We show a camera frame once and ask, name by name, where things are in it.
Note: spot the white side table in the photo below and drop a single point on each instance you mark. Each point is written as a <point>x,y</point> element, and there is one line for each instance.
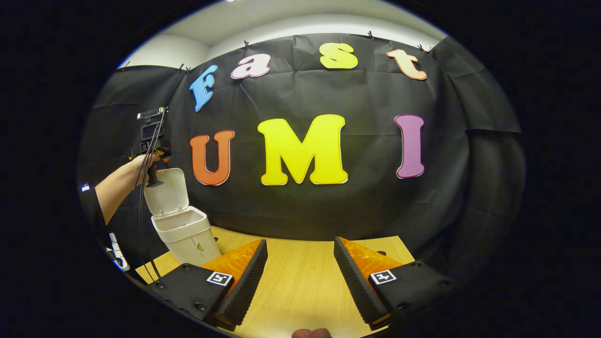
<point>117,253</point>

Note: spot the wooden desktop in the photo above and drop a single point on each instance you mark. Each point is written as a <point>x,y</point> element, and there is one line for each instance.
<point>300,263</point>

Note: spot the black backdrop cloth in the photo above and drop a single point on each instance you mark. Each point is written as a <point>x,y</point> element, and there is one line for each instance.
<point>422,211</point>

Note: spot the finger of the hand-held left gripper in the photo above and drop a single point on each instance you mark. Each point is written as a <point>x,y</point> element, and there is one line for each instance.
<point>164,152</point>

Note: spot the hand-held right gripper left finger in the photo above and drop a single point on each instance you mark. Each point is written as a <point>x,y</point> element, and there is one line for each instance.
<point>246,286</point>

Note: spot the white desktop garbage bin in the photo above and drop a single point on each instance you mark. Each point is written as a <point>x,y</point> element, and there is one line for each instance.
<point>188,234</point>

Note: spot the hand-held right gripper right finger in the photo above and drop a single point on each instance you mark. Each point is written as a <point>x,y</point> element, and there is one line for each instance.
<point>359,286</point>

